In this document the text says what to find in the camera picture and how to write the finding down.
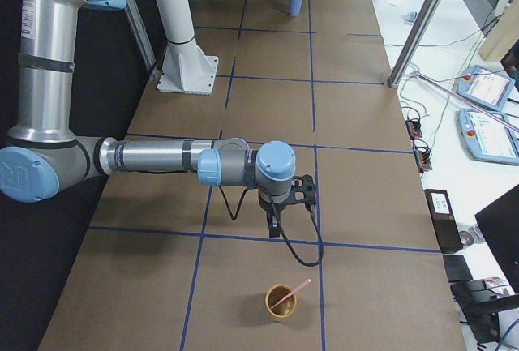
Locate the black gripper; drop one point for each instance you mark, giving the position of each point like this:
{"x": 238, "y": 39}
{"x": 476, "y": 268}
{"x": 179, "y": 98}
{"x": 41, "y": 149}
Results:
{"x": 268, "y": 207}

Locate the blue ribbed cup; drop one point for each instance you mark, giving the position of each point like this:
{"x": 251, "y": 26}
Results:
{"x": 295, "y": 7}

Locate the pink chopstick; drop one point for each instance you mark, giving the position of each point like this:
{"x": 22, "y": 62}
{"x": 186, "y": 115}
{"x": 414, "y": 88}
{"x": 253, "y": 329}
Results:
{"x": 291, "y": 293}

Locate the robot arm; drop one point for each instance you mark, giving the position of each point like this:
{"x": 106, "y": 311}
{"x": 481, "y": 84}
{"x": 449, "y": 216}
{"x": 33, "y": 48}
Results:
{"x": 43, "y": 156}

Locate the orange-brown cup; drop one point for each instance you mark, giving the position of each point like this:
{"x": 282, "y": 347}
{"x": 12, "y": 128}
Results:
{"x": 278, "y": 306}

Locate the white mounting pillar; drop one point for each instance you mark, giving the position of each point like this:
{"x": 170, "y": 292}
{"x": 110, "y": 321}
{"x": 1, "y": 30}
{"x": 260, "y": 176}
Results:
{"x": 186, "y": 68}

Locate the red connector block near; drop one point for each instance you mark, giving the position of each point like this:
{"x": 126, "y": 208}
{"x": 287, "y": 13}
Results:
{"x": 422, "y": 156}

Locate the red connector block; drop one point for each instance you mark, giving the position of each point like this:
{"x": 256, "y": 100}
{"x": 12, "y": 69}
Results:
{"x": 413, "y": 126}
{"x": 422, "y": 156}

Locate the red connector block far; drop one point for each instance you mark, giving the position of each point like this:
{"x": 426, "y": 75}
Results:
{"x": 413, "y": 126}

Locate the black power box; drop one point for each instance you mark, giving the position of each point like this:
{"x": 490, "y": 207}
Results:
{"x": 443, "y": 221}

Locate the far teach pendant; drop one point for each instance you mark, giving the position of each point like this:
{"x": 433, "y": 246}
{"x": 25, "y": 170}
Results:
{"x": 486, "y": 88}

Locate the teach pendant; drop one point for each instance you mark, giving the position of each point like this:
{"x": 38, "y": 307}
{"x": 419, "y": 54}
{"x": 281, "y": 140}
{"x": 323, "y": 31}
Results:
{"x": 486, "y": 88}
{"x": 486, "y": 139}

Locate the metal reacher stick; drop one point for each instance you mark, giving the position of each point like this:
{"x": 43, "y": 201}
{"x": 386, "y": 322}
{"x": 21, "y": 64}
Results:
{"x": 471, "y": 104}

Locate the black computer monitor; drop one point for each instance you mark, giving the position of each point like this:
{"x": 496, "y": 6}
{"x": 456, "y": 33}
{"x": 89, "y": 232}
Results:
{"x": 498, "y": 223}

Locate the near teach pendant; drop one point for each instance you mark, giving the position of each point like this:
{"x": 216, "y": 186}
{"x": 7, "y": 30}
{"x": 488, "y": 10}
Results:
{"x": 486, "y": 139}

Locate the aluminium frame post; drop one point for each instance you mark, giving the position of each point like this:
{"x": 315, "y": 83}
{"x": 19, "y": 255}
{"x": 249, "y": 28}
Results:
{"x": 411, "y": 44}

